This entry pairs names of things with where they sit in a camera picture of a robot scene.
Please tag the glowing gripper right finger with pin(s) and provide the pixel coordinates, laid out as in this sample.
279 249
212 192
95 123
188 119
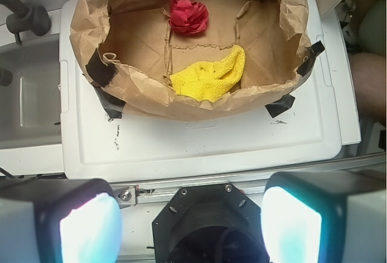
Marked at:
331 216

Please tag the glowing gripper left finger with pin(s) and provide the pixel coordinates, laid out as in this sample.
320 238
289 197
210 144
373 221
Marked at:
59 220

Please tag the crumpled red paper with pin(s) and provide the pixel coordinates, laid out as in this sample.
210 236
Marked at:
188 17

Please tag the white sink basin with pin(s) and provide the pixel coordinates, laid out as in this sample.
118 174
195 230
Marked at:
30 104

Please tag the white plastic bin lid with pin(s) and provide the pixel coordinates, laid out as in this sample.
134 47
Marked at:
137 148

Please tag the black tape front right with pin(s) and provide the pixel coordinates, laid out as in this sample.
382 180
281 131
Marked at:
280 106

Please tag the black tape front left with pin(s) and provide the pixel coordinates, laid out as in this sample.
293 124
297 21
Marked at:
112 105

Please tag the black tape on left rim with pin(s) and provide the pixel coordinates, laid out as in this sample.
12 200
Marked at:
100 72

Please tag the black tape on rim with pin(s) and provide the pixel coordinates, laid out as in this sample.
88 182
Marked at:
100 72
314 51

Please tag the black tape on right rim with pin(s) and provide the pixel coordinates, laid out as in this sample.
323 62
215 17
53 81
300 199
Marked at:
314 51

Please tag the yellow knitted cloth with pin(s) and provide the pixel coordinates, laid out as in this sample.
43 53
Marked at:
209 81

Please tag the grey sink faucet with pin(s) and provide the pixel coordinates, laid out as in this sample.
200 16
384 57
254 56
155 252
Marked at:
26 17

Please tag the brown paper bag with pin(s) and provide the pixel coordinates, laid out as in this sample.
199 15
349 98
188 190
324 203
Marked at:
136 37

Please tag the aluminium rail with bracket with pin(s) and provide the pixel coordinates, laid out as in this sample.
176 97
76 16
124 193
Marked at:
162 191

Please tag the black octagonal mount plate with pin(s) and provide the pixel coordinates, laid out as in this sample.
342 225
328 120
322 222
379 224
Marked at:
211 223

